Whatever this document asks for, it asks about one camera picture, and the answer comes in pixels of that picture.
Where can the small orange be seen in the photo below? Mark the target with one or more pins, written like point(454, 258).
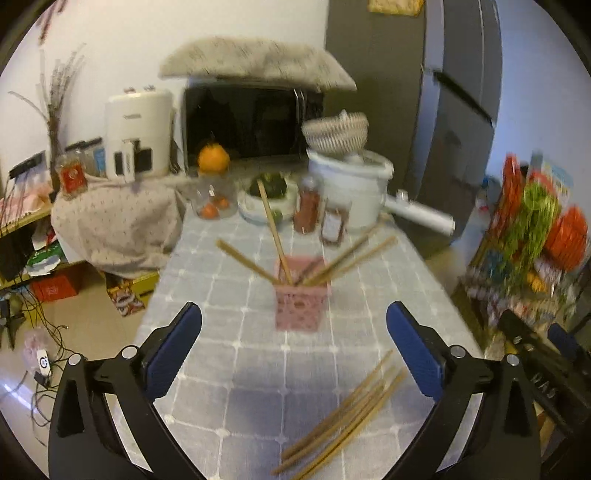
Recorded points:
point(210, 211)
point(222, 202)

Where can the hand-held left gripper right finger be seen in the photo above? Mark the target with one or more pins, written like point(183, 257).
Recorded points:
point(415, 355)

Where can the white plate with green vegetables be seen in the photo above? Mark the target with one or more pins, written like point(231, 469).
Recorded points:
point(268, 198)

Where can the wooden shelf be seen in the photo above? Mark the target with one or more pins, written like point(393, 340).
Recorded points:
point(18, 226)

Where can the pile of wooden chopsticks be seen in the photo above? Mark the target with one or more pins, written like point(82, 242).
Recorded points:
point(351, 410)

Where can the woven basket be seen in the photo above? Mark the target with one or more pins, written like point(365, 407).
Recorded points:
point(337, 131)

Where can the black chopstick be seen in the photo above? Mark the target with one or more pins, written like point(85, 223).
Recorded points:
point(310, 271)

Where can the grey cushion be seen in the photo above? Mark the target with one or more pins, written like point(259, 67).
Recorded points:
point(254, 62)

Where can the black microwave oven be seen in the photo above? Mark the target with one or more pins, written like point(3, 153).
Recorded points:
point(249, 124)

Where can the white air fryer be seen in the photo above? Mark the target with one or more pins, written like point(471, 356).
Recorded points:
point(138, 124)

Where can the large orange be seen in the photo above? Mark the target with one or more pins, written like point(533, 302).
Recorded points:
point(214, 158)

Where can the pink perforated utensil holder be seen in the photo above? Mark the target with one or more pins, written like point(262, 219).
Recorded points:
point(300, 304)

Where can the grey refrigerator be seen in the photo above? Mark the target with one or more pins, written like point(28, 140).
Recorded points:
point(415, 115)

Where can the red cardboard box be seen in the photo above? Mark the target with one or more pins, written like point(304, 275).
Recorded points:
point(53, 288)

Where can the small red labelled jar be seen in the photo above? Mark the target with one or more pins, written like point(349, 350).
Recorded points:
point(71, 177)

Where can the grey checked tablecloth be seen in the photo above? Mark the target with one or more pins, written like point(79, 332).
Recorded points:
point(258, 369)

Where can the white electric cooking pot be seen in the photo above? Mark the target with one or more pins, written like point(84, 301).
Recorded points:
point(351, 189)

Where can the floral cloth cover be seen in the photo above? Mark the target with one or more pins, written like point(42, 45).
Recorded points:
point(115, 221)

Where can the wooden chopstick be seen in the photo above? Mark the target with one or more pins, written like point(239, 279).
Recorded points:
point(274, 230)
point(244, 257)
point(341, 257)
point(369, 254)
point(247, 266)

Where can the large clear glass jar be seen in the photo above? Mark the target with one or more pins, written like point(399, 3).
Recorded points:
point(213, 194)

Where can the dried branches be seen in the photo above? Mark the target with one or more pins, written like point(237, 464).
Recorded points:
point(55, 101)

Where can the labelled glass spice jar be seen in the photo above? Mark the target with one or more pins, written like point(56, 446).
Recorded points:
point(333, 224)

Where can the colourful snack packet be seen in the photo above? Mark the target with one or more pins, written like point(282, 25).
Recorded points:
point(129, 297)

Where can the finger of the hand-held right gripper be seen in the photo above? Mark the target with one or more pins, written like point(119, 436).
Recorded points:
point(563, 341)
point(515, 330)

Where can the glass jar of red spice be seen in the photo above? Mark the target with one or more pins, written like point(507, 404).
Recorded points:
point(307, 207)

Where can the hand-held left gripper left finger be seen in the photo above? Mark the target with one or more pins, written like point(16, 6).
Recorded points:
point(171, 355)

